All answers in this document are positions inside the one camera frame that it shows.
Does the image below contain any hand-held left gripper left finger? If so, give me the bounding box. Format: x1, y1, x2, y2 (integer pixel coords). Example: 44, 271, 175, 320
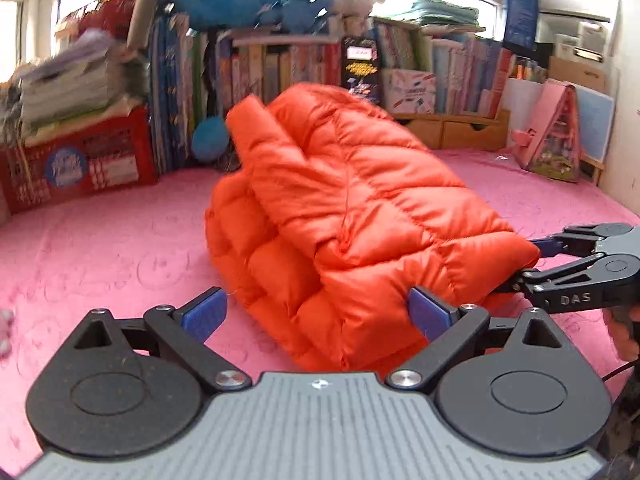
74, 287, 252, 394

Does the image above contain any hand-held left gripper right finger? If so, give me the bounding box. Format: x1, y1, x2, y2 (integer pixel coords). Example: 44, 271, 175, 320
387, 286, 569, 392

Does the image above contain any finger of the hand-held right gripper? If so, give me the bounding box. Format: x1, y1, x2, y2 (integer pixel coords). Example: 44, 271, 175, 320
530, 223, 640, 260
492, 253, 640, 295

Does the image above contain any orange down jacket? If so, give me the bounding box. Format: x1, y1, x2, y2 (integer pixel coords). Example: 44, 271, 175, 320
205, 84, 541, 373

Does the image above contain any person's right hand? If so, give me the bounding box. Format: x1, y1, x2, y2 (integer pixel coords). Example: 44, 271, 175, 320
602, 307, 640, 362

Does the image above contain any pink rabbit-print towel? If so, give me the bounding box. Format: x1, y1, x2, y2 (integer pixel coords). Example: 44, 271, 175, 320
0, 147, 640, 476

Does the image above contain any pink house-shaped toy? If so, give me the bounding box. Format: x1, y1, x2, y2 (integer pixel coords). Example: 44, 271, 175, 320
510, 80, 583, 183

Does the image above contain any light blue board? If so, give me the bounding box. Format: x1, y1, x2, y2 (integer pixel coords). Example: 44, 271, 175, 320
575, 85, 616, 161

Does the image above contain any narrow wooden drawer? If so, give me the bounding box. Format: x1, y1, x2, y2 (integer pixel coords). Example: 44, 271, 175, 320
442, 120, 501, 151

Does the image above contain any wooden desk organizer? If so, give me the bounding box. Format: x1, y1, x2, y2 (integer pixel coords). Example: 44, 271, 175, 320
395, 107, 512, 152

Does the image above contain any brown cardboard box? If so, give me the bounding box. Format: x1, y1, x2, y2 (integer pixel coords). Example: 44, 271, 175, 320
547, 55, 608, 93

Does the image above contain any blue plush ball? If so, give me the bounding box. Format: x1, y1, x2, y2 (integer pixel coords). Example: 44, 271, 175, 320
192, 116, 232, 162

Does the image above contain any red crate with blue sticker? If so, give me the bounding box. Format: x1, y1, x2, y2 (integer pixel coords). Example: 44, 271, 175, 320
0, 107, 158, 213

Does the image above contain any wide wooden drawer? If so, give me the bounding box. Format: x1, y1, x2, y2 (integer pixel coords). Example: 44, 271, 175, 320
400, 117, 443, 148

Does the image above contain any row of slim colourful books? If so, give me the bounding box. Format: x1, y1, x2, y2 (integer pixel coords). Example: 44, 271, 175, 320
372, 17, 516, 118

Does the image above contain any small pink grey plush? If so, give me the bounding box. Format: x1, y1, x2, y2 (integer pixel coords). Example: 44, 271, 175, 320
0, 307, 16, 356

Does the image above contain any white storage box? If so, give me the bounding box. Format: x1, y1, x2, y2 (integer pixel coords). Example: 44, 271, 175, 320
552, 20, 611, 61

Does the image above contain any dark blue booklet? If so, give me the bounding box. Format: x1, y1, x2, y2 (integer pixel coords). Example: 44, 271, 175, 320
502, 0, 541, 51

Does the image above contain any row of tall books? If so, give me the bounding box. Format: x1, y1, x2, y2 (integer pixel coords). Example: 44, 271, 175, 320
147, 15, 343, 173

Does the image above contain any black smartphone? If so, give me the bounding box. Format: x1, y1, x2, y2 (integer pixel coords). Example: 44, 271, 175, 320
341, 36, 381, 106

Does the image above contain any stack of magazines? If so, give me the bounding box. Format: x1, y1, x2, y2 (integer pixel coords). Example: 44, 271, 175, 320
0, 30, 148, 148

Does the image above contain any stack of green booklets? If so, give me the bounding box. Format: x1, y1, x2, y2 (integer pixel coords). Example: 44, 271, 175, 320
400, 0, 483, 28

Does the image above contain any small red basket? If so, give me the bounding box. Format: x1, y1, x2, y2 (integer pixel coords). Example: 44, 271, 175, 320
57, 0, 136, 41

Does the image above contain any black cable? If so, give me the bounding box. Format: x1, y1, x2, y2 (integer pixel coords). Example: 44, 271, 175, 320
600, 360, 640, 383

